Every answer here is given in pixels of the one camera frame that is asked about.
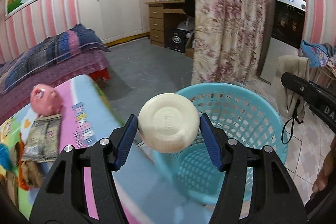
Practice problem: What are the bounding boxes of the round white plastic lid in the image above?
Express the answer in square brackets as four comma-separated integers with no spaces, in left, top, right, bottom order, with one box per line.
[138,93,199,153]

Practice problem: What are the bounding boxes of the light blue mesh trash basket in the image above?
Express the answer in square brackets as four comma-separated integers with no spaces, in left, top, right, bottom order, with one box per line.
[153,83,288,205]

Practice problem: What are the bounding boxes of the person's hand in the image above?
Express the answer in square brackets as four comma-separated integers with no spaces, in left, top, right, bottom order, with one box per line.
[312,137,336,194]

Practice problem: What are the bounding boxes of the beige hanging cloth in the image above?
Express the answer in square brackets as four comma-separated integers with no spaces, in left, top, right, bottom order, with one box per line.
[271,55,310,123]

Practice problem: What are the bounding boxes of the orange crumpled wrapper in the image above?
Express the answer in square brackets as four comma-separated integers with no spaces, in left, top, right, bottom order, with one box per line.
[18,133,29,191]

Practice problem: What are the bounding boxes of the blue floral cloth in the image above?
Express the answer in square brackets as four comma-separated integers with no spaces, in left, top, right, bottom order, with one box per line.
[301,40,335,69]

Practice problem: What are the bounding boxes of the patterned paper packet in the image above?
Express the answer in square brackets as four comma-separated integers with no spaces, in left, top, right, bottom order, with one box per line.
[22,114,62,163]

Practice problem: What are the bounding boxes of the colourful cartoon table mat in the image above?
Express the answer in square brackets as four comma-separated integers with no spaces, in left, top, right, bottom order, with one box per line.
[1,75,212,223]

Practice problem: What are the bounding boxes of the white black fridge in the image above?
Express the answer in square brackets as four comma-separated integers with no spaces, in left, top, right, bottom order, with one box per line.
[260,0,306,83]

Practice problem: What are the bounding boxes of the pink cartoon mug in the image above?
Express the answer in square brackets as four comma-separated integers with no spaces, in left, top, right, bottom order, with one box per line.
[30,84,63,117]

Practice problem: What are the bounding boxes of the floral beige curtain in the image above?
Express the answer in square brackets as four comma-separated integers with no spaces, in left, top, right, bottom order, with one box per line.
[191,0,266,84]

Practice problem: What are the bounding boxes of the bed with purple sheet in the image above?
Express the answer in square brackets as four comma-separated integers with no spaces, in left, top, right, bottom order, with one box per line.
[0,49,111,125]

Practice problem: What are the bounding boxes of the blue plaid quilt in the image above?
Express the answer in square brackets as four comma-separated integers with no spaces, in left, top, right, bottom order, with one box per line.
[1,24,109,96]

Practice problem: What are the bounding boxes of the black box under desk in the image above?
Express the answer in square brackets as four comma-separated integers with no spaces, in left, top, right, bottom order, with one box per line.
[169,29,188,53]

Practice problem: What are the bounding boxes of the wooden desk with drawers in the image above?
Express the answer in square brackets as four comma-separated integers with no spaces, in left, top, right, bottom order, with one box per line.
[146,0,187,48]

